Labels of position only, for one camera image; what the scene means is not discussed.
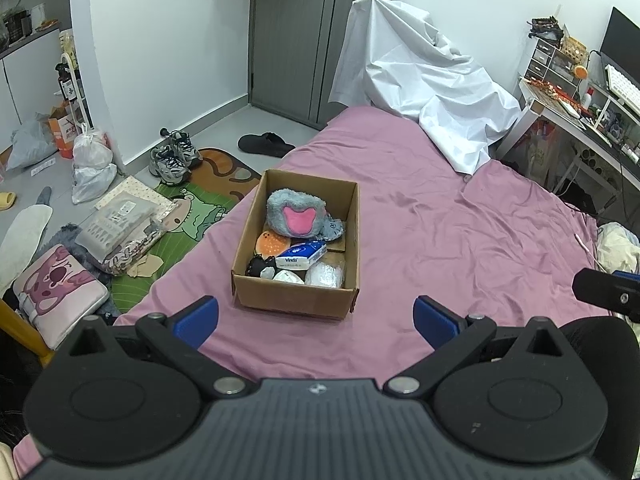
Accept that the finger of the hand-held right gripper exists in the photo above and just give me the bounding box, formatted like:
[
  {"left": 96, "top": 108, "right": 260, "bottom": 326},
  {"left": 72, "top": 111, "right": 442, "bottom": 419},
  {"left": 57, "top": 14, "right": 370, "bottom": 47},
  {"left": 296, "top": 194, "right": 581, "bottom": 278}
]
[{"left": 571, "top": 268, "right": 640, "bottom": 323}]

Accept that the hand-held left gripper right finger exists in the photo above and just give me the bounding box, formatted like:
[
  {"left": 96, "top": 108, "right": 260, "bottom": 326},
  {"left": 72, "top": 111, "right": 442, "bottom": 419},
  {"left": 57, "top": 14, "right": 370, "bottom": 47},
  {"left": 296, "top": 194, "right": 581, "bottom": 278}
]
[{"left": 384, "top": 296, "right": 573, "bottom": 398}]

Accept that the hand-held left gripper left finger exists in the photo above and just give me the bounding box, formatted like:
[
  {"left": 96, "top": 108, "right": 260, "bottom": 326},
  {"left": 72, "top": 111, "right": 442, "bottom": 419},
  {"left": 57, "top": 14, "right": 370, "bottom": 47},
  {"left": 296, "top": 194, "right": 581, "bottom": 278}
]
[{"left": 67, "top": 296, "right": 256, "bottom": 401}]

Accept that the black stitched soft toy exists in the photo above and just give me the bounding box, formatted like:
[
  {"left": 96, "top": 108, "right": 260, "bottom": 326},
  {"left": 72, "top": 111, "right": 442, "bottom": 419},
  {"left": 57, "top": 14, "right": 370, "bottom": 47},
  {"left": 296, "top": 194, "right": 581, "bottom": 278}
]
[{"left": 246, "top": 255, "right": 277, "bottom": 280}]

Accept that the cardboard box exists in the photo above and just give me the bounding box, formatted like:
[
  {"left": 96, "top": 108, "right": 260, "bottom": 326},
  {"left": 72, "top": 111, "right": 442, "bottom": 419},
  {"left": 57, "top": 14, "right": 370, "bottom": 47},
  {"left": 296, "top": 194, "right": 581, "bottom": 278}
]
[{"left": 230, "top": 169, "right": 361, "bottom": 321}]

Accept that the blue tissue packet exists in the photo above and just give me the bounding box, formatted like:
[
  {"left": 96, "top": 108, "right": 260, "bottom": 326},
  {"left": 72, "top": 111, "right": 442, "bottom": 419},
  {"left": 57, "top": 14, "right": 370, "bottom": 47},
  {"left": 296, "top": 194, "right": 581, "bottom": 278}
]
[{"left": 274, "top": 241, "right": 328, "bottom": 268}]

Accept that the grey pink fluffy plush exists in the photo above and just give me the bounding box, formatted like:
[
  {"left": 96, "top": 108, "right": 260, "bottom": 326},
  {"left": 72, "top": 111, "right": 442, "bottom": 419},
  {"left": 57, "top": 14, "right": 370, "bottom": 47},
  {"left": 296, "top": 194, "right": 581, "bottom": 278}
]
[{"left": 266, "top": 188, "right": 328, "bottom": 238}]

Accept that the orange dotted soft ball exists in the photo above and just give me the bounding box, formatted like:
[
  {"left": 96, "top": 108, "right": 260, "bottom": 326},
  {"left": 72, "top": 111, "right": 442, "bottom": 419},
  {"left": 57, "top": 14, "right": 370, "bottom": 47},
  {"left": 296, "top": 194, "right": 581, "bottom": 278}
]
[{"left": 255, "top": 230, "right": 291, "bottom": 257}]

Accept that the cream blanket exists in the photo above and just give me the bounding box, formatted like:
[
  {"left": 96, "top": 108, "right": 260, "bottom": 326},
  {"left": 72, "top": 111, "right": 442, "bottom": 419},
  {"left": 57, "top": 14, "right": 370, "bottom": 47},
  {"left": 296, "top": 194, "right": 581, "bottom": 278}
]
[{"left": 595, "top": 221, "right": 640, "bottom": 273}]

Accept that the person's black trouser leg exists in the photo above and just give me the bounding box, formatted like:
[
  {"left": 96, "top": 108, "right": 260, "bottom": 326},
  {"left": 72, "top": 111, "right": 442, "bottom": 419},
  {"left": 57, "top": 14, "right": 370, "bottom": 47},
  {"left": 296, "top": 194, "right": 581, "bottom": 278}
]
[{"left": 557, "top": 316, "right": 640, "bottom": 480}]

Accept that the brown cardboard scrap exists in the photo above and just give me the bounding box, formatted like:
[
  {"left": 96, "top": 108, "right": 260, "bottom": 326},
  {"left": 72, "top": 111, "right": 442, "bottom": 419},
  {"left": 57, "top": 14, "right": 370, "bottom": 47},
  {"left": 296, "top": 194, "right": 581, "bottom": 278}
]
[{"left": 125, "top": 255, "right": 163, "bottom": 278}]

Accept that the black bag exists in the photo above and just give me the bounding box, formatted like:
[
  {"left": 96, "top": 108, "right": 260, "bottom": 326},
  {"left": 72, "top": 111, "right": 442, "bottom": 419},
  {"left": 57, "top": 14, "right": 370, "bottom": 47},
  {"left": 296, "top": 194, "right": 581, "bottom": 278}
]
[{"left": 565, "top": 185, "right": 601, "bottom": 216}]

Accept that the patterned cloth bundle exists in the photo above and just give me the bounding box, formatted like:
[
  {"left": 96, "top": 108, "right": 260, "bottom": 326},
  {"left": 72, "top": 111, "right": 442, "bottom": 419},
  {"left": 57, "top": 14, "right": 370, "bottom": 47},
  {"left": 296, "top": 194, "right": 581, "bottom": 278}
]
[{"left": 102, "top": 230, "right": 166, "bottom": 276}]

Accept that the cartoon floor mat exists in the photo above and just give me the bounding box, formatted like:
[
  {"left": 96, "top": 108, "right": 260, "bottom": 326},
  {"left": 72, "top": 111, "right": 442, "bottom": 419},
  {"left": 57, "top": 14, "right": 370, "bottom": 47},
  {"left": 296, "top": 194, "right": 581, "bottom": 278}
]
[{"left": 111, "top": 147, "right": 263, "bottom": 311}]

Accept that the clear plastic bag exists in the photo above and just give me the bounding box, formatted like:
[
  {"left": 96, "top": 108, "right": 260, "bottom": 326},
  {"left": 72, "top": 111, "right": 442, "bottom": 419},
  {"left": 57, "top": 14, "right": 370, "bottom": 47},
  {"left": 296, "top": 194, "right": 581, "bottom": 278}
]
[{"left": 305, "top": 261, "right": 346, "bottom": 289}]

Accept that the grey wrapped package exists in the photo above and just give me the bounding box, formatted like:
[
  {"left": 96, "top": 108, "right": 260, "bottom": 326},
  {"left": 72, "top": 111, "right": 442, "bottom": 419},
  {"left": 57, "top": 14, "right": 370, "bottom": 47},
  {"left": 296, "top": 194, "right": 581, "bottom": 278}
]
[{"left": 75, "top": 199, "right": 161, "bottom": 263}]

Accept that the small blue grey plush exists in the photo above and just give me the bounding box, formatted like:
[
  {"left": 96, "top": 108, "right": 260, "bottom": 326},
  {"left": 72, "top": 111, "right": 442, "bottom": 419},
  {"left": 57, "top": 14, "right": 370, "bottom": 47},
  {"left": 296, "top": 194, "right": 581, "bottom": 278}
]
[{"left": 320, "top": 212, "right": 347, "bottom": 242}]

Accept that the pink cartoon cushion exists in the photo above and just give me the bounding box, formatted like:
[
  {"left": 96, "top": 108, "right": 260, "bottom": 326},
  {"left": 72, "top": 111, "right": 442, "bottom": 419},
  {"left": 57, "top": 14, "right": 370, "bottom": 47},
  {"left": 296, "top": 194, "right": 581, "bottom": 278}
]
[{"left": 12, "top": 244, "right": 111, "bottom": 351}]

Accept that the patterned paper bag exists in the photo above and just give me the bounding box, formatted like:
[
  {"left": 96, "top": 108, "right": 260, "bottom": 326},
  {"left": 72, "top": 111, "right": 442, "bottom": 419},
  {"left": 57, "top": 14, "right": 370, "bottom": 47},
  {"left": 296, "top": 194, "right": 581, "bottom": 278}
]
[{"left": 95, "top": 176, "right": 175, "bottom": 216}]

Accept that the yellow printed tote bag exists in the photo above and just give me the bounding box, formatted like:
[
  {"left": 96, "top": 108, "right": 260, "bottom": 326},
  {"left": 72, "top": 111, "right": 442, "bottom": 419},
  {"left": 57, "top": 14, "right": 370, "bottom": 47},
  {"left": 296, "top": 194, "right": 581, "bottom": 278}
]
[{"left": 520, "top": 127, "right": 558, "bottom": 181}]

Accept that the grey sneaker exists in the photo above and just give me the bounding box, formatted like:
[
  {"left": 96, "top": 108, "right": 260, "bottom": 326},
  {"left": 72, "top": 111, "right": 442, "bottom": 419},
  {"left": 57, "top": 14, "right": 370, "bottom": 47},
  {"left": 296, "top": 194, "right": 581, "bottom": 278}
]
[
  {"left": 149, "top": 147, "right": 191, "bottom": 186},
  {"left": 170, "top": 130, "right": 203, "bottom": 168}
]

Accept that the white plastic bag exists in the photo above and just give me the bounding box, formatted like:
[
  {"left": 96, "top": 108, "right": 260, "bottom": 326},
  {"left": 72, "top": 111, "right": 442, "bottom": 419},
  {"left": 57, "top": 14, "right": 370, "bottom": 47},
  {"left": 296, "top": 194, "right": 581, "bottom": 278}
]
[
  {"left": 71, "top": 164, "right": 118, "bottom": 205},
  {"left": 73, "top": 130, "right": 113, "bottom": 168}
]

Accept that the dark cloth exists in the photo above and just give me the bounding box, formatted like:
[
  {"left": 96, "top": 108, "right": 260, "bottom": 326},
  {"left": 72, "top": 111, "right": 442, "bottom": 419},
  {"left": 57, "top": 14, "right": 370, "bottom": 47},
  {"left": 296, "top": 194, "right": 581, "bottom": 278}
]
[{"left": 0, "top": 330, "right": 56, "bottom": 446}]

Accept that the black slipper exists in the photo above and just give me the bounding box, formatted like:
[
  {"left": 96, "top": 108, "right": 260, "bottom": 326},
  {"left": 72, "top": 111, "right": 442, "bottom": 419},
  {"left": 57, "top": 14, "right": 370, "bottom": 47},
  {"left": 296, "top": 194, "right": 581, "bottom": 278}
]
[{"left": 237, "top": 132, "right": 297, "bottom": 158}]

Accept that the white insole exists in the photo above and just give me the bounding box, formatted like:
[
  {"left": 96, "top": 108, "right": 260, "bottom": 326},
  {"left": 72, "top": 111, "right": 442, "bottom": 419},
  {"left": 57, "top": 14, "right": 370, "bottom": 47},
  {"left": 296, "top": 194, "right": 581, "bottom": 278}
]
[{"left": 0, "top": 205, "right": 53, "bottom": 293}]

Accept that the white desk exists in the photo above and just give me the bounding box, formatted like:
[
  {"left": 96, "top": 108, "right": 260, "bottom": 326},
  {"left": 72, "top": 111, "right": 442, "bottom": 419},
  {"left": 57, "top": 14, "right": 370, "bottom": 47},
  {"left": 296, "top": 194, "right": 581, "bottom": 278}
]
[{"left": 495, "top": 77, "right": 640, "bottom": 211}]

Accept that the white keyboard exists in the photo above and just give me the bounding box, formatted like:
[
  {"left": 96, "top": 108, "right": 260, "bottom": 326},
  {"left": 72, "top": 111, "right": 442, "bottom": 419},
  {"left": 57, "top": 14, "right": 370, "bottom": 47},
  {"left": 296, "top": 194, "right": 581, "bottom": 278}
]
[{"left": 604, "top": 64, "right": 640, "bottom": 113}]

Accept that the orange white carton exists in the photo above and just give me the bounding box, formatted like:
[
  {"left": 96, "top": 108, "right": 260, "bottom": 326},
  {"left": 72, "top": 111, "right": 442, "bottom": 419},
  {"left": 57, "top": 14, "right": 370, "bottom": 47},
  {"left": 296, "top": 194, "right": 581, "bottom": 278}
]
[{"left": 48, "top": 105, "right": 83, "bottom": 161}]

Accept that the white cover sheet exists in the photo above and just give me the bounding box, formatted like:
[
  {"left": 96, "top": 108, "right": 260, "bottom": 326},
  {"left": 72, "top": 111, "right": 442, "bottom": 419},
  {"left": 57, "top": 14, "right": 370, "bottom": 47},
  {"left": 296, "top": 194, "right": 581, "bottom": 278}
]
[{"left": 328, "top": 0, "right": 522, "bottom": 176}]

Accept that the small drawer organiser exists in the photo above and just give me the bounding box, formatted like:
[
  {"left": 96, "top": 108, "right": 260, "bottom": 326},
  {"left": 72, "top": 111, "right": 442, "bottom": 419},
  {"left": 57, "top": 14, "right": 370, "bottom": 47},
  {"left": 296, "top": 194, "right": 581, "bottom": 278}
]
[{"left": 527, "top": 37, "right": 563, "bottom": 81}]

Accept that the wicker basket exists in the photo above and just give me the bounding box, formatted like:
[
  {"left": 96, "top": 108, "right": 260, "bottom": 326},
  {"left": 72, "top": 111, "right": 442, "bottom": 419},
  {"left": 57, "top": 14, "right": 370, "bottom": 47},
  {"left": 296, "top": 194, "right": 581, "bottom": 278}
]
[{"left": 560, "top": 35, "right": 588, "bottom": 63}]

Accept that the grey plastic bag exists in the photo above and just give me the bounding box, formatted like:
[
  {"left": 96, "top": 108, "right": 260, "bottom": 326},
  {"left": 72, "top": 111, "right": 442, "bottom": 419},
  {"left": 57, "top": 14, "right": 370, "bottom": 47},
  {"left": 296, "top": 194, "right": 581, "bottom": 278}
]
[{"left": 7, "top": 117, "right": 58, "bottom": 170}]

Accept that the black monitor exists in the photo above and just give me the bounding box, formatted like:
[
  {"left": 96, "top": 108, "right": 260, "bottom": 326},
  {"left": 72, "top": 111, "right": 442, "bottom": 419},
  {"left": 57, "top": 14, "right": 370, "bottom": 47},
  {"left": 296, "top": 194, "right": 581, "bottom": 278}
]
[{"left": 599, "top": 6, "right": 640, "bottom": 86}]

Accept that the black bottle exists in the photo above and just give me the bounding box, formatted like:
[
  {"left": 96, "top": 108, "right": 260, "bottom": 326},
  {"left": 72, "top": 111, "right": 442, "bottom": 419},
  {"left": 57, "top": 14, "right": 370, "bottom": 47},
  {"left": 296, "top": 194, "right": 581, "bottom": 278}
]
[{"left": 56, "top": 62, "right": 76, "bottom": 101}]

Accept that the white cabinet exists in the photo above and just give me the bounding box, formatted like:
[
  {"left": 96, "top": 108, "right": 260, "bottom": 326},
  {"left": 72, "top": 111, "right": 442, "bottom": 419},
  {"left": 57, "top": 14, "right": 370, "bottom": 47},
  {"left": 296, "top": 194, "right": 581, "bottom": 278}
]
[{"left": 0, "top": 27, "right": 76, "bottom": 151}]

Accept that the grey door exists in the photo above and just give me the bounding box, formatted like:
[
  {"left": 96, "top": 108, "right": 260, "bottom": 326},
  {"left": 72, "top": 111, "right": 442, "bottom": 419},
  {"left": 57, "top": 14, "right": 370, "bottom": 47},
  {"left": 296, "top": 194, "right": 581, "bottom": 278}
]
[{"left": 248, "top": 0, "right": 401, "bottom": 128}]

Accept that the white wire rack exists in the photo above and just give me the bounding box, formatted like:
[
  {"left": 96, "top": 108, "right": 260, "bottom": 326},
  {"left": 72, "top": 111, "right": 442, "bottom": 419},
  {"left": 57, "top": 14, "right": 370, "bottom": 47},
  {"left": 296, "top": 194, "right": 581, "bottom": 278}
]
[{"left": 56, "top": 30, "right": 93, "bottom": 128}]

